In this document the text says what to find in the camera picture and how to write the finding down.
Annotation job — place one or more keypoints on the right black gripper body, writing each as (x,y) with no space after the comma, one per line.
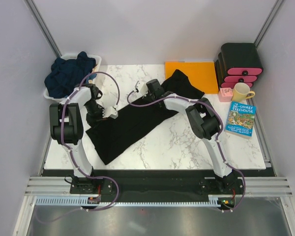
(152,97)

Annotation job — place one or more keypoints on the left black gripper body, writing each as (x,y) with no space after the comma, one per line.
(94,113)

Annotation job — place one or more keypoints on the black t shirt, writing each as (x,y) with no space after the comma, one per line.
(111,137)

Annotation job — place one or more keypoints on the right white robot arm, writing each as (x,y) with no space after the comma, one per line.
(204,121)

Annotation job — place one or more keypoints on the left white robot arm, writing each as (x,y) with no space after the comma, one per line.
(66,125)

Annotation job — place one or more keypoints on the light blue garment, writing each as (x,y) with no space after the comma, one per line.
(92,77)

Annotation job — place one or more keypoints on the navy blue t shirt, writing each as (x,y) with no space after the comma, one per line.
(64,75)

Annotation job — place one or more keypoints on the orange folder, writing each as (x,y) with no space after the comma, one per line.
(201,74)

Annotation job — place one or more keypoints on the white laundry basket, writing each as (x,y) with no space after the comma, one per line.
(56,97)

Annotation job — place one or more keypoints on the pink toy block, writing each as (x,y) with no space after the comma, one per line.
(225,95)

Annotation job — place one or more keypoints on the yellow mug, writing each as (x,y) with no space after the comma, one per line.
(241,91)

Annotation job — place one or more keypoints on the black pink drawer unit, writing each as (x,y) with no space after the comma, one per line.
(237,63)

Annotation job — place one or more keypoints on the blue children's book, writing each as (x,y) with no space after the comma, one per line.
(240,120)

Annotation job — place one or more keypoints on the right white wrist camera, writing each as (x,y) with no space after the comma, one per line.
(141,88)

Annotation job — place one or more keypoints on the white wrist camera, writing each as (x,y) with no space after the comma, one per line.
(110,112)
(141,88)

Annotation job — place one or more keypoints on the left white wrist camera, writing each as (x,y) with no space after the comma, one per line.
(110,112)

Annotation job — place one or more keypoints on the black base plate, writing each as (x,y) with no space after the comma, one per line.
(154,185)

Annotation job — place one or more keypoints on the aluminium frame rail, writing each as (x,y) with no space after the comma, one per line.
(255,186)

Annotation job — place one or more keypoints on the white slotted cable duct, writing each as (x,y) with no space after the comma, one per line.
(84,201)

